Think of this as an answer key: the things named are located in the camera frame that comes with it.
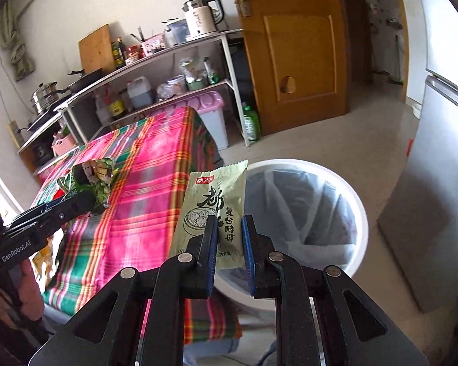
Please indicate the white lidded jar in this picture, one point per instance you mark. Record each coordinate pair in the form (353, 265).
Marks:
(176, 83)

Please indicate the translucent oil jug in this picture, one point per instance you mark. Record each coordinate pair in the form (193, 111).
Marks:
(140, 93)

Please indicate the silver refrigerator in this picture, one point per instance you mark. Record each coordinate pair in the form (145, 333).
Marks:
(435, 198)

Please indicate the clear plastic food bag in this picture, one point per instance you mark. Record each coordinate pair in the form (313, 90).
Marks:
(164, 92)

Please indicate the wooden cutting board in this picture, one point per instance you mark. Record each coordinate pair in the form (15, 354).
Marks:
(95, 49)

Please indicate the white round trash bin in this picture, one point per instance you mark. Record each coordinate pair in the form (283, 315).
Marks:
(351, 198)

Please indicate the clear bin liner bag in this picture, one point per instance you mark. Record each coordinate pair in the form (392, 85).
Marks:
(297, 206)

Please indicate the red seasoning packets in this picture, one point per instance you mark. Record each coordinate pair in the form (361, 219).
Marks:
(134, 53)

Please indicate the pink basket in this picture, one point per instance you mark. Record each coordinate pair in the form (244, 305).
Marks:
(63, 145)

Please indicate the yellow oil bottle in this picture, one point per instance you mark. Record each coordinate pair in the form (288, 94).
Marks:
(116, 105)

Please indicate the steel steamer pot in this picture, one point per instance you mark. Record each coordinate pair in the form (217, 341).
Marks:
(45, 97)

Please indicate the pink plaid tablecloth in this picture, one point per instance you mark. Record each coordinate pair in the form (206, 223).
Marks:
(137, 198)

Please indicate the wall power strip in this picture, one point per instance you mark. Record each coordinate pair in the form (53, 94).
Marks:
(13, 133)

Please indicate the dark sauce bottle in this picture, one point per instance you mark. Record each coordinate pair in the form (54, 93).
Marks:
(121, 51)
(115, 55)

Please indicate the green snack wrapper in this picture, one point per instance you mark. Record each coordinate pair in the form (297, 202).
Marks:
(99, 194)

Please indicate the wooden door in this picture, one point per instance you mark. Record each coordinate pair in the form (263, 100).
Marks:
(297, 45)

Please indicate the white shelf rack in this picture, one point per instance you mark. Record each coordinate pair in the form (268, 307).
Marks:
(226, 61)

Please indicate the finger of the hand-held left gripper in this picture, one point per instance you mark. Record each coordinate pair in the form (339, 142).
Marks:
(34, 225)
(78, 201)

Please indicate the pale green yeast packet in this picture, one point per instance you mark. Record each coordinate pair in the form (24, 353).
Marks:
(210, 202)

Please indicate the green foil bag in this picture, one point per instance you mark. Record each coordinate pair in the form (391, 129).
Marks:
(212, 72)

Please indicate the black frying pan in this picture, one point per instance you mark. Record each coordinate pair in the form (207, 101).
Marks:
(86, 80)

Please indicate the pink lidded storage bin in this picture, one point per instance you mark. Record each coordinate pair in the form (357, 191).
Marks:
(213, 118)

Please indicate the white basin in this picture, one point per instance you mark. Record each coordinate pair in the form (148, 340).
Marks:
(414, 109)

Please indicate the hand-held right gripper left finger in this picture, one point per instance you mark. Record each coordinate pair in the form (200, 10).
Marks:
(213, 251)

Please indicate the green plastic bottle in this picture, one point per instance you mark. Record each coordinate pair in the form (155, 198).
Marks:
(251, 122)

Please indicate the pink utensil box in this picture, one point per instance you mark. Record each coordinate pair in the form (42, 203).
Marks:
(153, 45)

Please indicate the person's left hand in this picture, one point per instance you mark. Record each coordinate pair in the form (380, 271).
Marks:
(26, 286)

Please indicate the white electric kettle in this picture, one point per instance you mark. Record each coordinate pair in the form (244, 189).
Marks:
(200, 19)

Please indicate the white and green bag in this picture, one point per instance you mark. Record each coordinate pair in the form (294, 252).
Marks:
(189, 69)

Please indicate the green bowl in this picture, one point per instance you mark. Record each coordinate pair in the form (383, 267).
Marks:
(196, 84)

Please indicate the clear plastic pitcher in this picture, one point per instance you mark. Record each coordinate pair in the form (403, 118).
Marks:
(175, 32)

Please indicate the black induction cooker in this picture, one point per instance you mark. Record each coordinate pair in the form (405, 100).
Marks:
(45, 122)

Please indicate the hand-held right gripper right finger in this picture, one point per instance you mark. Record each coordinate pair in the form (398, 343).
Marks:
(248, 259)

